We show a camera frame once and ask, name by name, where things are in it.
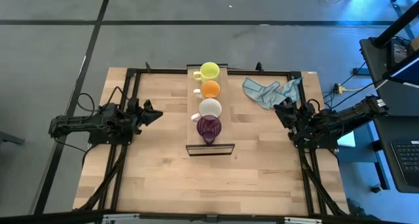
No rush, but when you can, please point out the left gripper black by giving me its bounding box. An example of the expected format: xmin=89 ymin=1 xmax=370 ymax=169
xmin=126 ymin=98 xmax=164 ymax=135

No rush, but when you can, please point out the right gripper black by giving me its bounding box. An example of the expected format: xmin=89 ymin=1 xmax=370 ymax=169
xmin=273 ymin=98 xmax=317 ymax=141

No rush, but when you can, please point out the orange mug with white inside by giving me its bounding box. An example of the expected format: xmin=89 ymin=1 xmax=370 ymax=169
xmin=191 ymin=98 xmax=223 ymax=122

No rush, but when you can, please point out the purple ribbed cup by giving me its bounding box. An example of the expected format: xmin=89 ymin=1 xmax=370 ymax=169
xmin=196 ymin=115 xmax=223 ymax=145

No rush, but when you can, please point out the yellow-orange mug with white handle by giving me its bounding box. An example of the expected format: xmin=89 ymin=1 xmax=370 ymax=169
xmin=192 ymin=80 xmax=222 ymax=100

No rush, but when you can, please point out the lime yellow mug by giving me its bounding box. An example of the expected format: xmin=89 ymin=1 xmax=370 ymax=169
xmin=192 ymin=62 xmax=221 ymax=84

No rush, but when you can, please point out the light blue cloth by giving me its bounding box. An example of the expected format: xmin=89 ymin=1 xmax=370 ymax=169
xmin=242 ymin=77 xmax=304 ymax=110

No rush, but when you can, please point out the white paper sheet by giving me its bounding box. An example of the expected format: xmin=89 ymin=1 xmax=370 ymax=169
xmin=337 ymin=132 xmax=357 ymax=148

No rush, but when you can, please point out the black desk under keyboard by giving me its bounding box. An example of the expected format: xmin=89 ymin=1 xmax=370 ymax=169
xmin=373 ymin=115 xmax=419 ymax=194

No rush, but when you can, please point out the black side desk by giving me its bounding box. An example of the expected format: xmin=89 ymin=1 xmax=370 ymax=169
xmin=359 ymin=37 xmax=419 ymax=117

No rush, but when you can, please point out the person's shoe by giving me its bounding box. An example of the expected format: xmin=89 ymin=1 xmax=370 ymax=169
xmin=346 ymin=197 xmax=373 ymax=220

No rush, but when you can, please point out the black device box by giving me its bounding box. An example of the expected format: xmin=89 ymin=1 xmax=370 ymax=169
xmin=387 ymin=39 xmax=410 ymax=71

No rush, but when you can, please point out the blue laptop lid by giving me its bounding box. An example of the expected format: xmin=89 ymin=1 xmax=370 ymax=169
xmin=391 ymin=56 xmax=419 ymax=87

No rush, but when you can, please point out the black keyboard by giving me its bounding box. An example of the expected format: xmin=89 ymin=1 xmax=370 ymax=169
xmin=391 ymin=140 xmax=419 ymax=187

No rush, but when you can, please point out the black slanted pole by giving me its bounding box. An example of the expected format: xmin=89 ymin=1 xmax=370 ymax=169
xmin=373 ymin=0 xmax=419 ymax=48

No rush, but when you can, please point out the grey chair foot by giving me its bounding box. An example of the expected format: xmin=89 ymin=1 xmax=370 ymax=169
xmin=0 ymin=131 xmax=26 ymax=146

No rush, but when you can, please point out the wooden shelf with black frame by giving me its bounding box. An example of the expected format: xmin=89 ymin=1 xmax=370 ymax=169
xmin=185 ymin=62 xmax=236 ymax=157

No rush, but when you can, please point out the black floor cable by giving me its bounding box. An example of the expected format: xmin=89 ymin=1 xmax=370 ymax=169
xmin=323 ymin=62 xmax=386 ymax=111

